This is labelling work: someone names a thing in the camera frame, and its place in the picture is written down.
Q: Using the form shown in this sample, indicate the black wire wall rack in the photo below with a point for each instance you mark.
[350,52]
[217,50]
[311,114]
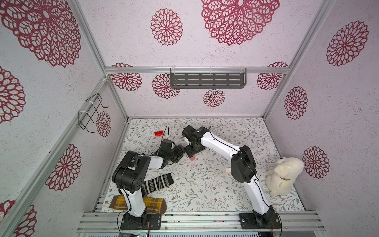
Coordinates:
[86,116]

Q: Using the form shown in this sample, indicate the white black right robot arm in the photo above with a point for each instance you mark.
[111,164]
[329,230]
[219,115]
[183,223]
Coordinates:
[243,166]

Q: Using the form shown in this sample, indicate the black white striped sock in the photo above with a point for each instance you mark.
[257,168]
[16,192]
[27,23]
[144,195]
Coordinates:
[157,184]

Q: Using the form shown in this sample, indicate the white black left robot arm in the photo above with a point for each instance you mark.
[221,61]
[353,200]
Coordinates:
[129,176]

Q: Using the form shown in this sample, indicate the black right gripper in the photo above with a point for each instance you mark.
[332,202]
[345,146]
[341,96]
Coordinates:
[194,148]

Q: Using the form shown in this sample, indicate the pink lego brick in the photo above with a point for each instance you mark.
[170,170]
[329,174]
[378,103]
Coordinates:
[192,158]

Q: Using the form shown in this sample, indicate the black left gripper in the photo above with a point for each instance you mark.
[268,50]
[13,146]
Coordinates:
[177,148]

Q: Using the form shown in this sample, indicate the dark grey wall shelf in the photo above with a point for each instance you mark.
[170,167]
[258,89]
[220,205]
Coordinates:
[207,80]

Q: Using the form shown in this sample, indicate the yellow brown plaid sock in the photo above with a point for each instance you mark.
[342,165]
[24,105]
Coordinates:
[154,205]

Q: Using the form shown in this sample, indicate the red curved lego brick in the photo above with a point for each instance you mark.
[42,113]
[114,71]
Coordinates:
[159,133]

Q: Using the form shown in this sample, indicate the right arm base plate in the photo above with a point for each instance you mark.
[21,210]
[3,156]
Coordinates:
[256,221]

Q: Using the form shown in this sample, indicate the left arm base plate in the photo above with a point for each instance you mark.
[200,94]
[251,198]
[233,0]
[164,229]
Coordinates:
[145,222]

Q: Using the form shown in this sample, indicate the white plush toy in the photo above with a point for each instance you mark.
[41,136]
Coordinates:
[281,179]

